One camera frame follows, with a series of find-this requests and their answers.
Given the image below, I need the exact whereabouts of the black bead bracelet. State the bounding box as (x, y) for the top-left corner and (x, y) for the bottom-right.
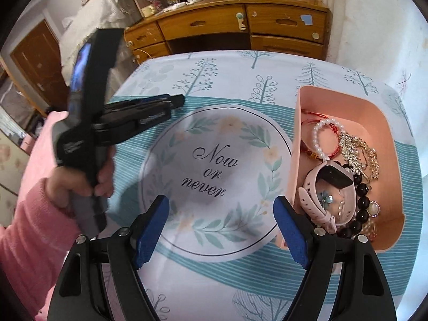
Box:
(337, 163), (371, 240)

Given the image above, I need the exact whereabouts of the pink smart watch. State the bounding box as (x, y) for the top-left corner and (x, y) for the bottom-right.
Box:
(297, 161), (357, 234)

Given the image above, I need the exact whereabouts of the gold chain bracelet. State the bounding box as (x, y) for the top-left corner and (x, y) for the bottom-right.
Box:
(339, 130), (380, 181)

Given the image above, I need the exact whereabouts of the red string bracelet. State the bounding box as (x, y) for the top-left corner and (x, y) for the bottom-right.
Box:
(300, 109), (342, 161)

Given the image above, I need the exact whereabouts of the white pearl bracelet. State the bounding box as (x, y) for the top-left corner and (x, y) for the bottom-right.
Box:
(312, 117), (346, 162)

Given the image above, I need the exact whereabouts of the pink box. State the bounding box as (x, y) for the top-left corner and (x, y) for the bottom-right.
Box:
(286, 86), (405, 252)

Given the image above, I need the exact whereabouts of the pink sleeve left forearm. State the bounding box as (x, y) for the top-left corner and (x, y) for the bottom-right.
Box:
(1, 178), (81, 320)

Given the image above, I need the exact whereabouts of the person's left hand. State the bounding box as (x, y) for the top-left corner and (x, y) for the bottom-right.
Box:
(45, 146), (116, 209)

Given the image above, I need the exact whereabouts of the tree print tablecloth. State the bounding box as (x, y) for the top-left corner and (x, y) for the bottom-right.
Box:
(108, 51), (424, 320)

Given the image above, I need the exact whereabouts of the wooden door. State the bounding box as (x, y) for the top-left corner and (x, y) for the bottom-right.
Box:
(10, 20), (69, 111)

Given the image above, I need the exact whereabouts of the white lace furniture cover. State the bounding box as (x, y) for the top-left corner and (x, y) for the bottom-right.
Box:
(59, 0), (141, 86)

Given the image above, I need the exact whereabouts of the wooden desk with drawers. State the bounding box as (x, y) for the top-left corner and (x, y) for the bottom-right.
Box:
(124, 0), (332, 63)

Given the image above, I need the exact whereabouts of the white floral curtain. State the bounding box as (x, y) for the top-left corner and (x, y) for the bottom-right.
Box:
(326, 0), (428, 134)

